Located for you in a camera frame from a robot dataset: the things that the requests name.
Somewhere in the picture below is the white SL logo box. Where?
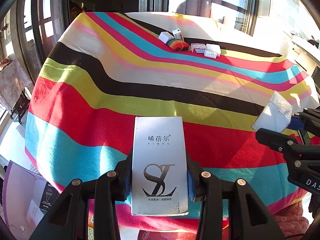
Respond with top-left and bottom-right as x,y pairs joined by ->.
131,116 -> 188,216

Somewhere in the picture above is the black small box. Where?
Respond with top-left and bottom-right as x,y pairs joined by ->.
39,182 -> 60,214

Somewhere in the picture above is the white label card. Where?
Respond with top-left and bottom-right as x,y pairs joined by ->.
26,200 -> 44,227

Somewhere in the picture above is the purple white storage box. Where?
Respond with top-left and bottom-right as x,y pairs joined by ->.
2,161 -> 48,239

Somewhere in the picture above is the white labelled box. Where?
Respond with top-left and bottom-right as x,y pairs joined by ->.
204,50 -> 217,59

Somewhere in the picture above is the striped colourful blanket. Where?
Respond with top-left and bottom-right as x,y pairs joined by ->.
25,12 -> 318,236

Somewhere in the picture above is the table with floral cloth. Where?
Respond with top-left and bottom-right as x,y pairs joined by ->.
1,57 -> 32,124

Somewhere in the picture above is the red patterned box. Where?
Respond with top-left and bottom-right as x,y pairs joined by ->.
190,43 -> 207,54

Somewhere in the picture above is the white printed small box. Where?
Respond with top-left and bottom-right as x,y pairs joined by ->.
172,28 -> 184,41

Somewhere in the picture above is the white cube box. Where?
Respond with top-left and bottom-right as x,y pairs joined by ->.
158,31 -> 175,44

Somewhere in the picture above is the rainbow folded strap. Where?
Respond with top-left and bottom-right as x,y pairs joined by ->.
166,38 -> 190,52

